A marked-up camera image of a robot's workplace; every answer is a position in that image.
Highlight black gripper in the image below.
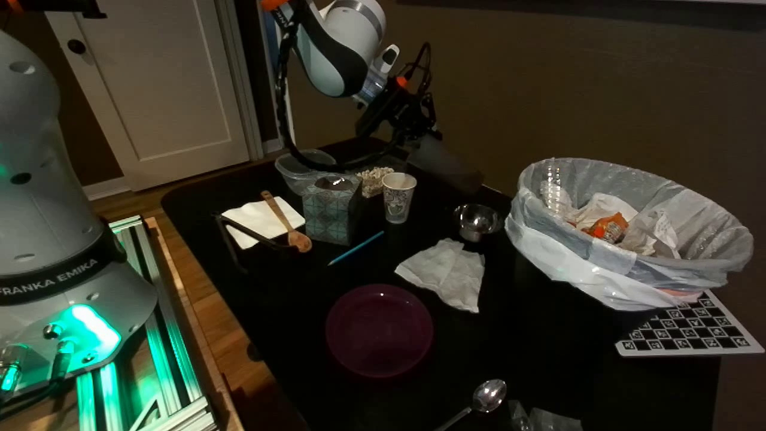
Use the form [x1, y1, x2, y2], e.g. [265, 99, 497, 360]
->
[384, 69, 440, 155]

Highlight white paper cup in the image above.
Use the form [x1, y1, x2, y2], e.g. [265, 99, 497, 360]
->
[381, 171, 418, 227]

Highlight clear container with nuts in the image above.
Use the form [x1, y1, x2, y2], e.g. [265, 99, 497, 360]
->
[354, 165, 399, 202]

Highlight small metal bowl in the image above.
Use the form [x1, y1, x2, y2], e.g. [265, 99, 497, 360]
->
[453, 202, 502, 244]

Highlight blue straw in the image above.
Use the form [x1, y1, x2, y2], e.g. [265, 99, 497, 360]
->
[325, 227, 387, 269]

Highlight empty clear plastic container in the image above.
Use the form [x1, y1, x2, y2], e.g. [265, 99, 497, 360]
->
[274, 148, 343, 199]

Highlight crumpled white tissue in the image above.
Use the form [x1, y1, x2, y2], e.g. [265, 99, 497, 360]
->
[392, 238, 488, 315]

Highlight wooden spoon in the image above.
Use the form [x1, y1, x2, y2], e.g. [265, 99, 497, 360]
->
[262, 189, 317, 257]

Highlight white paper napkin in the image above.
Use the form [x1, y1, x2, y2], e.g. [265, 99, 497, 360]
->
[219, 194, 309, 251]

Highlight black tongs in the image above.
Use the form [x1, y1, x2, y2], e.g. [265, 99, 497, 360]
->
[219, 214, 274, 246]

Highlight purple plate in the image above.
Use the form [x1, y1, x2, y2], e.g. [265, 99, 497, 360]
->
[323, 283, 435, 380]

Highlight orange snack wrapper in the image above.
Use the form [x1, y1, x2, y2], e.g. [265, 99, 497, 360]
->
[584, 214, 631, 244]

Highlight trash bin with white liner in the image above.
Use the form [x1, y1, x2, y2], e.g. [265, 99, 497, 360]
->
[502, 155, 756, 313]

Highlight crumpled white paper trash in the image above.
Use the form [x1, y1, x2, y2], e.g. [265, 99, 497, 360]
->
[564, 192, 679, 259]

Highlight white panel door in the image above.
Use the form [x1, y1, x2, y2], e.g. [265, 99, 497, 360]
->
[43, 0, 265, 194]

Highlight metal spoon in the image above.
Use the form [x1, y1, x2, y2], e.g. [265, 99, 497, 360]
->
[433, 376, 509, 431]

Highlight black white checkerboard card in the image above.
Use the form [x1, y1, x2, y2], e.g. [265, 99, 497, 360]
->
[613, 290, 766, 360]

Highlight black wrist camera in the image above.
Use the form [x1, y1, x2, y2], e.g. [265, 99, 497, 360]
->
[354, 81, 403, 138]

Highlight green lit aluminium frame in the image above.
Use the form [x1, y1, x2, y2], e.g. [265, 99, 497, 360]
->
[69, 214, 219, 431]

